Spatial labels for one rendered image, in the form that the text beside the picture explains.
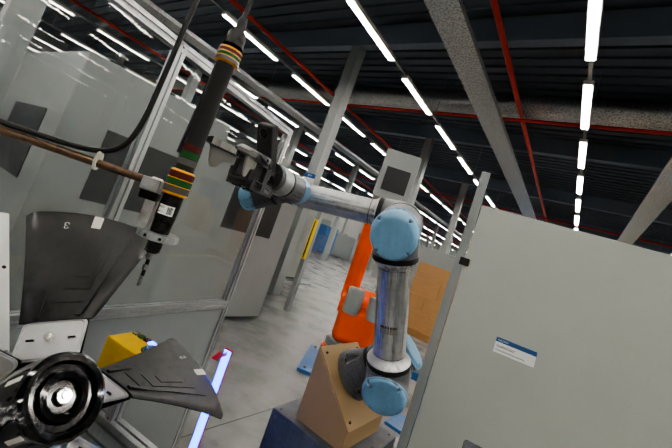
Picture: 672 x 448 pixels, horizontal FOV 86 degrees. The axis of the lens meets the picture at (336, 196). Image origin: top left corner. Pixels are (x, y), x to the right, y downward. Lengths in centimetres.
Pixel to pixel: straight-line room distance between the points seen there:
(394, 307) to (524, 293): 141
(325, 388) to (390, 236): 54
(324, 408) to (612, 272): 167
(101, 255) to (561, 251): 209
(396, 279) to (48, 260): 71
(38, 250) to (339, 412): 83
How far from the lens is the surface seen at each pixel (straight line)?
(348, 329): 446
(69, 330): 76
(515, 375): 232
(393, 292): 93
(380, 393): 104
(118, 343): 125
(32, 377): 67
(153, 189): 70
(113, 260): 83
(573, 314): 231
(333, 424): 120
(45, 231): 88
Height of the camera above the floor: 156
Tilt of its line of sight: 6 degrees up
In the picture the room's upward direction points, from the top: 19 degrees clockwise
